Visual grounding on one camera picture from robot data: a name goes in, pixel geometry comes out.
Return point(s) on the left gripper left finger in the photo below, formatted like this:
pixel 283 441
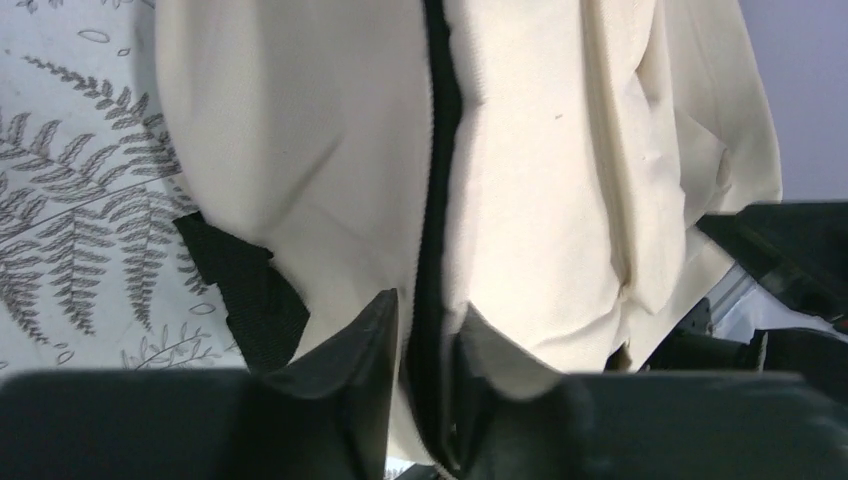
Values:
pixel 324 416

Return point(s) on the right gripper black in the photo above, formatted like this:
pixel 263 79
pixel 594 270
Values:
pixel 796 251

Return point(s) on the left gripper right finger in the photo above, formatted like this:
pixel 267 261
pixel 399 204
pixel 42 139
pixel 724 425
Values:
pixel 518 419

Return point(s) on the cream canvas backpack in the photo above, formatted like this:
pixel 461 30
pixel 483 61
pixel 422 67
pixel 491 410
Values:
pixel 540 165

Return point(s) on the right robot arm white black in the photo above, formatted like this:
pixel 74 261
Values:
pixel 819 357

